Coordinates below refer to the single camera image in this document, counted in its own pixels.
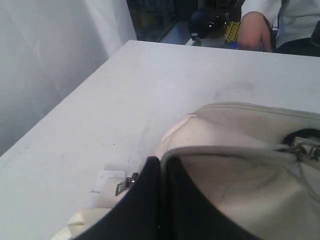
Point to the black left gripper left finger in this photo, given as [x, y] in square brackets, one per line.
[136, 215]

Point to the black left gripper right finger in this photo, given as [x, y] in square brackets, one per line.
[185, 213]

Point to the cream fabric duffel bag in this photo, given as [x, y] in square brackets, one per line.
[259, 166]

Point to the white backdrop curtain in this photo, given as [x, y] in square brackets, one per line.
[47, 49]

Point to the black helmet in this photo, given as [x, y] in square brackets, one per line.
[207, 22]

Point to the person in white shirt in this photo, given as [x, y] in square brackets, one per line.
[284, 26]

